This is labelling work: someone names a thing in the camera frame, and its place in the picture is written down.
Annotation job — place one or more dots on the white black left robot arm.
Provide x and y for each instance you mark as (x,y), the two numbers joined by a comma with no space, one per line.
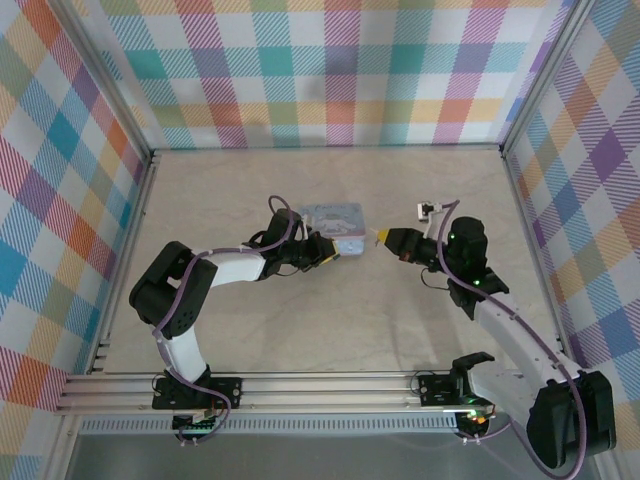
(235,265)

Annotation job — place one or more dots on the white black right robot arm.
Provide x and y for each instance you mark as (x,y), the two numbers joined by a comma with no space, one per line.
(505,325)

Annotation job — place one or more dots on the small metal key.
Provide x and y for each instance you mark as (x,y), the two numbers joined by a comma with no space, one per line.
(373,241)

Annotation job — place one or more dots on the thin aluminium table end rail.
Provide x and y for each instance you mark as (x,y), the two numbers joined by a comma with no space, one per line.
(325,147)

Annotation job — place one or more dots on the slanted aluminium frame post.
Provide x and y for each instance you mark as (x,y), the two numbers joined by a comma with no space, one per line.
(542,75)
(107,80)

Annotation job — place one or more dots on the pastel cartoon dog tin box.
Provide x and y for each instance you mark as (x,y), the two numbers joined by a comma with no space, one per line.
(335,222)

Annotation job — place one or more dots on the long aluminium mounting rail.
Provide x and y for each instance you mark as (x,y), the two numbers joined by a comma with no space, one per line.
(325,390)

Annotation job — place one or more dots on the grey sheet metal panel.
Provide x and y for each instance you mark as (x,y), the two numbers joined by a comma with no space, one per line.
(325,457)

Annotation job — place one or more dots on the aluminium table side rail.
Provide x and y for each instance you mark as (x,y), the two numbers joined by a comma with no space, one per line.
(141,210)
(526,225)

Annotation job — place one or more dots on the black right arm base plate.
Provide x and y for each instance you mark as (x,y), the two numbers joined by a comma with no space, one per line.
(435,387)

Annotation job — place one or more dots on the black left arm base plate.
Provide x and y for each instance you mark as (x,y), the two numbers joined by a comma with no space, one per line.
(227,387)

